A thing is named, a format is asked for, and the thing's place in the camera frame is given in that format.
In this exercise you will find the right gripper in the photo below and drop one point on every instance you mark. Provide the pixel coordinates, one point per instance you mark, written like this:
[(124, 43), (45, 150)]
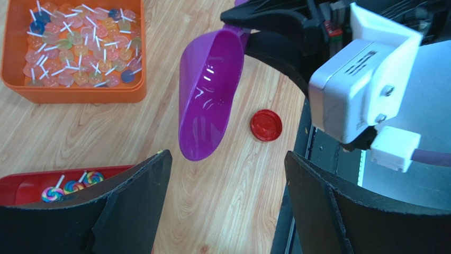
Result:
[(317, 22)]

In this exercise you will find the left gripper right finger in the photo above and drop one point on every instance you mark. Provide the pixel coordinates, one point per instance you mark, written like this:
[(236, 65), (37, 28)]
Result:
[(333, 215)]

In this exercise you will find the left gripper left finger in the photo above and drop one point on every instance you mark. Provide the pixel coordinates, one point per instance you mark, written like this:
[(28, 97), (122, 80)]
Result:
[(118, 215)]

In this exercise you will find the purple plastic scoop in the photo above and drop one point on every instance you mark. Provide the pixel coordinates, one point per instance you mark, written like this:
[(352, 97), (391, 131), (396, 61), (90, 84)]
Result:
[(209, 74)]

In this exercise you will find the red tray of swirl lollipops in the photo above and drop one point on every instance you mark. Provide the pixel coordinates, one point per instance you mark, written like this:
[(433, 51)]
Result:
[(25, 188)]

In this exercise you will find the red jar lid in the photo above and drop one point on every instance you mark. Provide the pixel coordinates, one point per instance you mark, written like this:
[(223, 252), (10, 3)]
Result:
[(266, 125)]

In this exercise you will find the orange tray of lollipops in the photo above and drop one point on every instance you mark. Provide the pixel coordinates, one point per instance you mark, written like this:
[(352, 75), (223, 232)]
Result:
[(75, 51)]

